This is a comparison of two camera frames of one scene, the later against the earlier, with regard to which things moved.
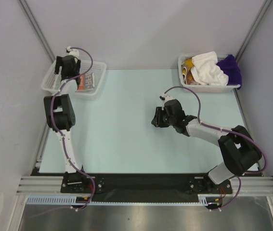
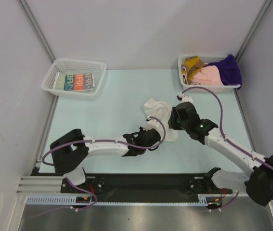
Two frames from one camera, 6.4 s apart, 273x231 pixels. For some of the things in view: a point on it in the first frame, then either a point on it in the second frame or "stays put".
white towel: [204, 68] to [160, 109]
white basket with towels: [208, 72] stays put
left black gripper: [59, 63] to [141, 130]
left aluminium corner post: [25, 6] stays put
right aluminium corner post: [266, 4] stays put
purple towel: [230, 68] stays put
